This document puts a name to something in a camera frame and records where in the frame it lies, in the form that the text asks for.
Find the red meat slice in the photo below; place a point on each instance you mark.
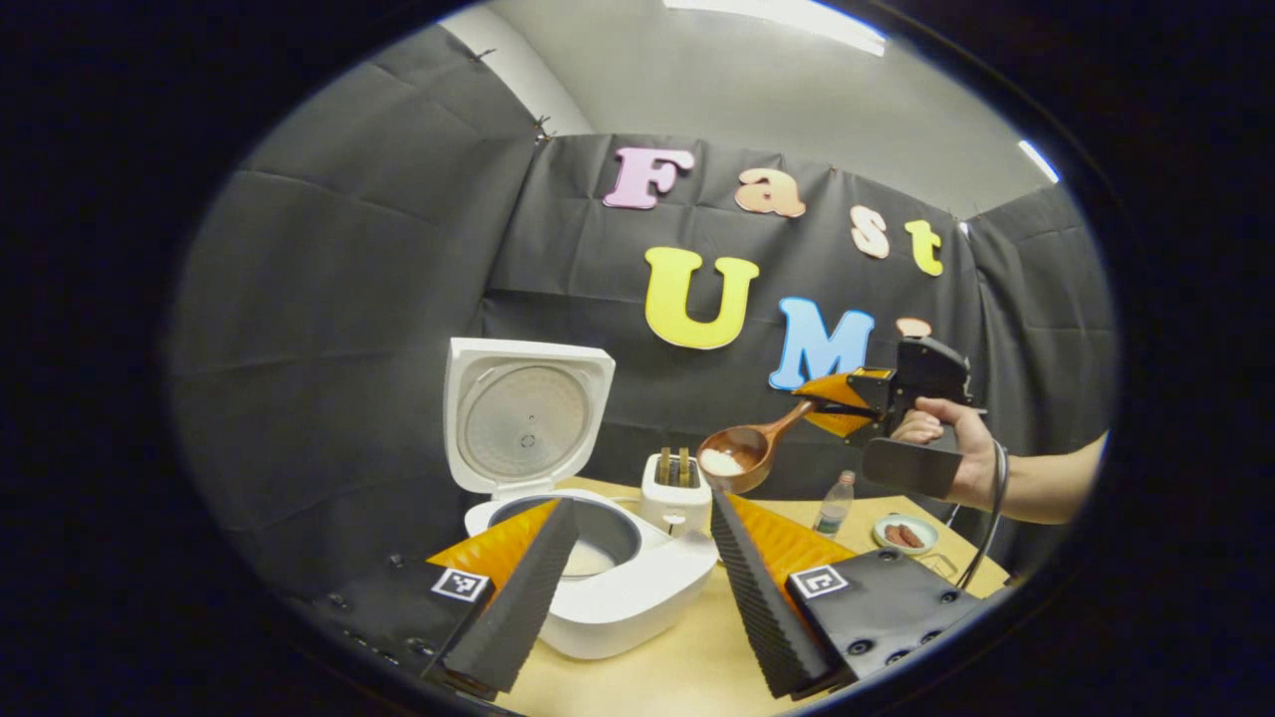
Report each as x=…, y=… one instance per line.
x=893, y=536
x=911, y=536

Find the clear plastic bottle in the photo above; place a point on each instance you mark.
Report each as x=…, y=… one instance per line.
x=835, y=508

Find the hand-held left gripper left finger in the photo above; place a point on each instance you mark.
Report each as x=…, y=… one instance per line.
x=518, y=607

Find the small ceiling light panel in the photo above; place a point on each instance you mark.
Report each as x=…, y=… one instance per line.
x=1038, y=161

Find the pale green plate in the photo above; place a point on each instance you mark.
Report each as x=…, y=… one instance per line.
x=926, y=543

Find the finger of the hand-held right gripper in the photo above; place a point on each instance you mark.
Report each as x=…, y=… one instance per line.
x=847, y=388
x=847, y=423

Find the white toaster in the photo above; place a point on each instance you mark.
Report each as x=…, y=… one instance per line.
x=677, y=503

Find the black backdrop cloth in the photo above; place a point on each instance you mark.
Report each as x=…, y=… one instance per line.
x=339, y=329

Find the white rice cooker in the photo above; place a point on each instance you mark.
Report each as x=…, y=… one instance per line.
x=637, y=607

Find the large ceiling light panel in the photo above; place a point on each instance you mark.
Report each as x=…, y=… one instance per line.
x=787, y=20

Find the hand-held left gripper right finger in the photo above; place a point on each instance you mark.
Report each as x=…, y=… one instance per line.
x=762, y=607

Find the brown wooden spoon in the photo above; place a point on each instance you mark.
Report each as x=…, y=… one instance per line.
x=752, y=448

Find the toasted bread slice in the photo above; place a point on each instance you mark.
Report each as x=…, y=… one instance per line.
x=664, y=466
x=684, y=466

